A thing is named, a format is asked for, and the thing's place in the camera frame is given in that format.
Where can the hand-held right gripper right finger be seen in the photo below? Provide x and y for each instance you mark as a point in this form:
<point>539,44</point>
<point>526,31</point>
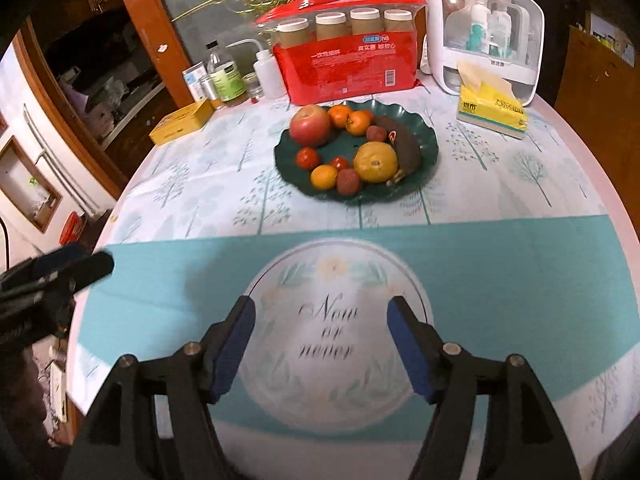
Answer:
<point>410,350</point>

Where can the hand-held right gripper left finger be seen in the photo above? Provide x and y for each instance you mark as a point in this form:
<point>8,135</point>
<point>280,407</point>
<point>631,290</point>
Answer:
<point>232,350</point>

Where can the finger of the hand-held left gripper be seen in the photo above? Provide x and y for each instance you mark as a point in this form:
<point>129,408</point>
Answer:
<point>95,266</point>
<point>55,256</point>

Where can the red lychee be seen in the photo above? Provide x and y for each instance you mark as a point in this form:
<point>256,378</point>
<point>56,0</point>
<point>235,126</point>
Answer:
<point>376,134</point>
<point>348,182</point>

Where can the yellow citrus with sticker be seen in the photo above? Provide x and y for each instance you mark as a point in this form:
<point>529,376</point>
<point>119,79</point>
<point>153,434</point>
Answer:
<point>375,162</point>

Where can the dark green scalloped plate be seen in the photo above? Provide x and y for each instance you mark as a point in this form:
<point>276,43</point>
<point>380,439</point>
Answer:
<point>422,157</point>

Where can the small orange mandarin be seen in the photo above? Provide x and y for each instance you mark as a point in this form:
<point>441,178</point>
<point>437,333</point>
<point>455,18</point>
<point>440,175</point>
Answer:
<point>324,177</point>

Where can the orange tangerine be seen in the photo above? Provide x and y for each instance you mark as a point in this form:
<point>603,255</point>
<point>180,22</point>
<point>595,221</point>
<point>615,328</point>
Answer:
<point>360,123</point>

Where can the red apple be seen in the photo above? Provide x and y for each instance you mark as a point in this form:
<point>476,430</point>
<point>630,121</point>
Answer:
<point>310,125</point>

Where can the large orange mandarin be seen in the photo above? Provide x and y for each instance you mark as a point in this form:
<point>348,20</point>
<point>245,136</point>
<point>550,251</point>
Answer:
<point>341,116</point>

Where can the red plastic basket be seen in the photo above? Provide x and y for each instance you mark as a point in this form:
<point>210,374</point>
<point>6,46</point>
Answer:
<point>72,229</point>

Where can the yellow cardboard box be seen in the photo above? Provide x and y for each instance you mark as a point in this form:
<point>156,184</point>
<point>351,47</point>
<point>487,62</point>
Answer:
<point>180,121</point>

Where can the dark wooden cabinet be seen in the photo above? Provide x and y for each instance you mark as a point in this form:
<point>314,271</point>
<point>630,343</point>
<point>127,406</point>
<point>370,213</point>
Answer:
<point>100,85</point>

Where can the small red cherry tomato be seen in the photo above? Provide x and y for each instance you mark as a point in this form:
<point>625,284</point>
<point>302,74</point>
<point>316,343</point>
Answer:
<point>340,163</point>

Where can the overripe brown banana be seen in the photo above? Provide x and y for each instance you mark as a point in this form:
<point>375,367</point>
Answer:
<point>407,150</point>

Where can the blue and white carton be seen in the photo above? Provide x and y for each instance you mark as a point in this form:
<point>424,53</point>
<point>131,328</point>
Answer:
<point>192,82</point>

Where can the small metal can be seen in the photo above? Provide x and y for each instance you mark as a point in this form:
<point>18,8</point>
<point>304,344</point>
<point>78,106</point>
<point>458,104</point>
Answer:
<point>209,91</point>

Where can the green label glass bottle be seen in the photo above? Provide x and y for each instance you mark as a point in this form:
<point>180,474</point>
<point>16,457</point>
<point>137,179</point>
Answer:
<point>227,80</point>

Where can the small glass jar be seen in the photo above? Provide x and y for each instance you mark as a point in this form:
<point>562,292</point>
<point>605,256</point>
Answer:
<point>253,87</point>

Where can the white squeeze bottle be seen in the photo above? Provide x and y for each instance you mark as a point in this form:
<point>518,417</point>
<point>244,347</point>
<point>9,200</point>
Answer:
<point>267,77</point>

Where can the yellow tissue pack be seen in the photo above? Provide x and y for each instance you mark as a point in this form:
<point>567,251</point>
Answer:
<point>492,107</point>

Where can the wooden glass door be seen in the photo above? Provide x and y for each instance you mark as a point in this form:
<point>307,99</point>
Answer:
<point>200,25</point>

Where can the red paper cup package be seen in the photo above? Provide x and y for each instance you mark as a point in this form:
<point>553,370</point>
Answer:
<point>345,70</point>

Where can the white cosmetics storage box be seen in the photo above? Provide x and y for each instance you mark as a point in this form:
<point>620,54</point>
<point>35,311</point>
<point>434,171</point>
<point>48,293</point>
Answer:
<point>520,60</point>

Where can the brown wooden board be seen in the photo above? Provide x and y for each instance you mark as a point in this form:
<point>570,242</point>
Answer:
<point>595,85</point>

